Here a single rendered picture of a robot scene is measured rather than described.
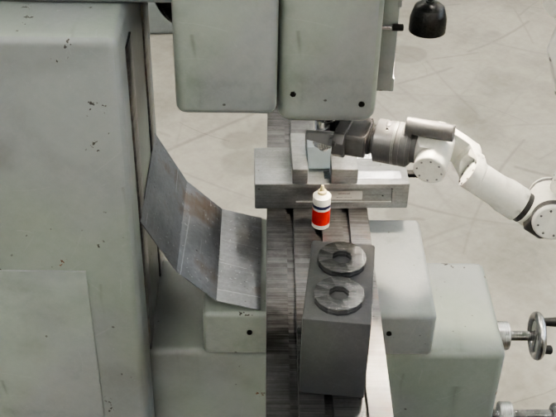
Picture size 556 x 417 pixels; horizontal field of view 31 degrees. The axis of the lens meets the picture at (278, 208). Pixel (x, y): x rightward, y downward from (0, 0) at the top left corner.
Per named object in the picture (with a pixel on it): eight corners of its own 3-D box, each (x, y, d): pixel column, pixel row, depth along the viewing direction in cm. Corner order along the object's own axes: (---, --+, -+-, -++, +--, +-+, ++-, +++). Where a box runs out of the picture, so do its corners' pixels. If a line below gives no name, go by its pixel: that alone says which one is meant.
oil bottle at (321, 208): (328, 219, 229) (331, 179, 222) (329, 230, 225) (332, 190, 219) (311, 218, 229) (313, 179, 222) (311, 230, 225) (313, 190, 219)
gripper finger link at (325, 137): (307, 127, 205) (337, 131, 204) (306, 140, 207) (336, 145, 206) (304, 130, 204) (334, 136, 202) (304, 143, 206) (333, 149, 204)
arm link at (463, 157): (419, 133, 207) (473, 168, 209) (409, 161, 201) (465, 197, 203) (437, 114, 202) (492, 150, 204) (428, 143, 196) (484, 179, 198)
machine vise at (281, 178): (399, 170, 244) (403, 132, 238) (407, 208, 232) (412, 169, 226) (253, 171, 243) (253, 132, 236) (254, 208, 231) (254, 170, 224)
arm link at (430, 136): (400, 145, 209) (454, 155, 207) (387, 179, 202) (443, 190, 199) (403, 102, 201) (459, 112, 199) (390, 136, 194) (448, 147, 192)
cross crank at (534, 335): (545, 336, 251) (553, 300, 244) (556, 371, 242) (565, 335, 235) (481, 335, 251) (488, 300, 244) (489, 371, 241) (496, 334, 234)
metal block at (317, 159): (328, 154, 235) (328, 131, 232) (329, 169, 230) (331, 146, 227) (305, 154, 235) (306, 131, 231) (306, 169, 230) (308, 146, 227)
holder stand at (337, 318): (368, 316, 203) (376, 239, 191) (364, 399, 186) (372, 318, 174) (308, 311, 204) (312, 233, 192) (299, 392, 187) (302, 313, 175)
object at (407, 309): (414, 256, 250) (419, 217, 243) (432, 357, 222) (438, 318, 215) (211, 253, 249) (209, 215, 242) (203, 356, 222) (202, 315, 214)
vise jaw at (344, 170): (352, 146, 240) (352, 132, 237) (357, 184, 228) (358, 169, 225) (326, 146, 239) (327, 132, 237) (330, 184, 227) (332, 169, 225)
